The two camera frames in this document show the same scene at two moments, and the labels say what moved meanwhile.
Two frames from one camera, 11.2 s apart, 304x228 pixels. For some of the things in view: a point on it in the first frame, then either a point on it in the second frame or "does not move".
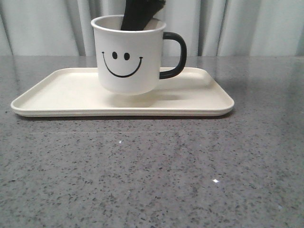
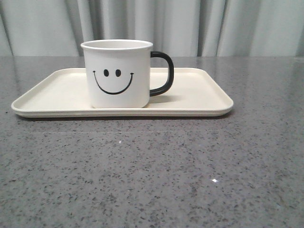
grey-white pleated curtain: x=210 y=27 does not move
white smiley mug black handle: x=128 y=62 to x=118 y=72
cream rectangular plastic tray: x=77 y=92 does not move
